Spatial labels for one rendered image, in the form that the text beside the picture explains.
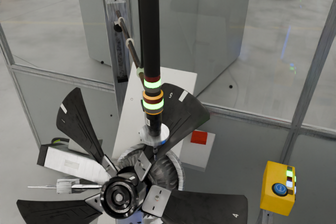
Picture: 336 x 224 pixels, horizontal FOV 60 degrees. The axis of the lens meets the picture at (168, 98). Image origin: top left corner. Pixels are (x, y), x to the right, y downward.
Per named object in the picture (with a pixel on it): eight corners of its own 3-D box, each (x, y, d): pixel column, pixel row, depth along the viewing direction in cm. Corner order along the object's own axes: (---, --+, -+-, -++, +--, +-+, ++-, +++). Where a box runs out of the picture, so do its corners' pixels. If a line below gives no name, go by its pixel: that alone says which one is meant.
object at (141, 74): (115, 14, 108) (115, 10, 107) (119, 13, 108) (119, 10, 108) (146, 98, 67) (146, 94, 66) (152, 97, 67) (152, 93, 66)
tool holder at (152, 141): (135, 123, 73) (132, 91, 67) (162, 118, 74) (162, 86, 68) (143, 149, 66) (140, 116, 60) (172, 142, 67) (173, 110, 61)
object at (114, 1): (106, 14, 118) (103, -8, 112) (123, 12, 119) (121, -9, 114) (109, 24, 110) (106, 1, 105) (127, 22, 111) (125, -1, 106)
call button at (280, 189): (273, 184, 104) (275, 181, 103) (285, 187, 103) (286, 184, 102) (273, 193, 101) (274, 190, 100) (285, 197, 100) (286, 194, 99)
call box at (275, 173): (262, 176, 119) (267, 159, 112) (288, 183, 116) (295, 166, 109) (258, 210, 106) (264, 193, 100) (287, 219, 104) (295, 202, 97)
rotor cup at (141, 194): (112, 166, 96) (92, 173, 83) (154, 164, 92) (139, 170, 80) (115, 211, 95) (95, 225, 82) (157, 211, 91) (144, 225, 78)
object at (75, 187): (119, 189, 98) (30, 189, 106) (118, 182, 98) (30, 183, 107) (116, 191, 96) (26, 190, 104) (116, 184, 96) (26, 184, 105)
